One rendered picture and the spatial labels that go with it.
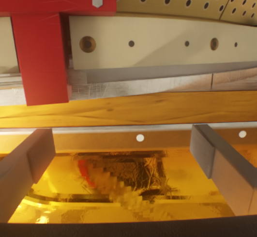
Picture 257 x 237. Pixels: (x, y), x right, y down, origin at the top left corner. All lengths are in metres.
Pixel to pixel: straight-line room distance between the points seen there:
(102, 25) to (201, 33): 0.11
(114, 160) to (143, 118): 0.08
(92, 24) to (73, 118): 0.14
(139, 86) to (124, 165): 0.12
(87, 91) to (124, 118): 0.07
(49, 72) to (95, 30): 0.06
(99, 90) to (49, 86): 0.08
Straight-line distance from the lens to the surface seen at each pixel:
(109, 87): 0.23
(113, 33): 0.18
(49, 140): 0.17
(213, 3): 0.31
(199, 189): 0.30
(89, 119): 0.27
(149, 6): 0.25
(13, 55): 0.19
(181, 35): 0.22
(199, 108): 0.28
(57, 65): 0.17
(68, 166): 0.29
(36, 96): 0.17
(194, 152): 0.17
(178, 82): 0.28
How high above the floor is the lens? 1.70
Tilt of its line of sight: 17 degrees up
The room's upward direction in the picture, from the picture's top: 179 degrees clockwise
